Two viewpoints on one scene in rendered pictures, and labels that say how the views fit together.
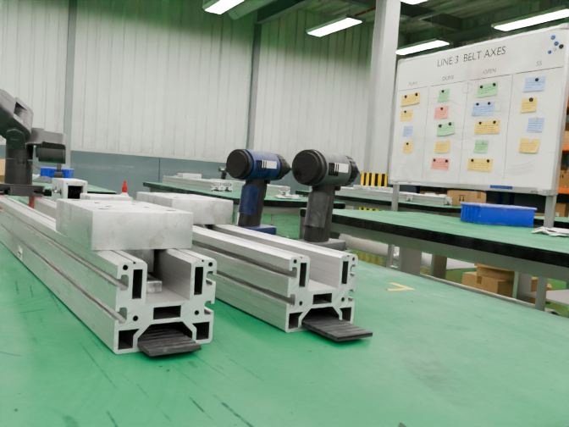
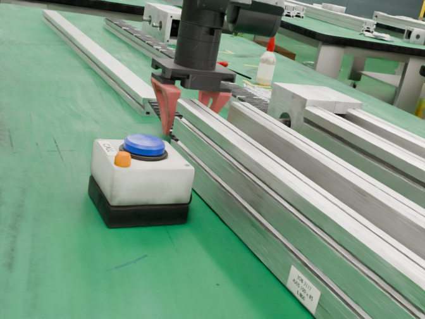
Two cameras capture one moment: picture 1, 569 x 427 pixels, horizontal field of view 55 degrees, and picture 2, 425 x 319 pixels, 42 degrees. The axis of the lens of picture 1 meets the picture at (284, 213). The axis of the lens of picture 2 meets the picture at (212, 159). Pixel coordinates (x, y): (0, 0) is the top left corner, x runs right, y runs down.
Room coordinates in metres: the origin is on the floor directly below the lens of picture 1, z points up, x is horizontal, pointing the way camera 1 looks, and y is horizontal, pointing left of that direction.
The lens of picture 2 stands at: (0.51, 0.48, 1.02)
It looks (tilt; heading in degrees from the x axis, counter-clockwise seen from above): 19 degrees down; 6
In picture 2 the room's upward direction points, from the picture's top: 11 degrees clockwise
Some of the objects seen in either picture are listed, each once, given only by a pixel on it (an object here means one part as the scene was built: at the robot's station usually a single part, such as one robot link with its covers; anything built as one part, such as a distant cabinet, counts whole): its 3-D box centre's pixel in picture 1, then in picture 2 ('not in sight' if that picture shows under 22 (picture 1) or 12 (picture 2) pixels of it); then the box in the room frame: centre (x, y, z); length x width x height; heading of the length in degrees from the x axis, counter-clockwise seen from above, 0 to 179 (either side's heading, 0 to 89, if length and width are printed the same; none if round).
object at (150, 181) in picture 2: not in sight; (147, 179); (1.01, 0.59, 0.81); 0.10 x 0.08 x 0.06; 125
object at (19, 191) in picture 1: (23, 207); (196, 103); (1.25, 0.59, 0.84); 0.07 x 0.07 x 0.09; 35
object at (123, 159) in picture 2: not in sight; (123, 157); (0.96, 0.61, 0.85); 0.02 x 0.02 x 0.01
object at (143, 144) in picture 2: not in sight; (143, 149); (1.00, 0.60, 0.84); 0.04 x 0.04 x 0.02
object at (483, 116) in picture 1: (461, 185); not in sight; (3.90, -1.24, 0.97); 1.50 x 0.50 x 1.95; 30
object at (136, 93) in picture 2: not in sight; (84, 47); (1.73, 0.95, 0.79); 0.96 x 0.04 x 0.03; 35
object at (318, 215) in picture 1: (330, 215); not in sight; (0.96, -0.08, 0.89); 0.20 x 0.08 x 0.22; 147
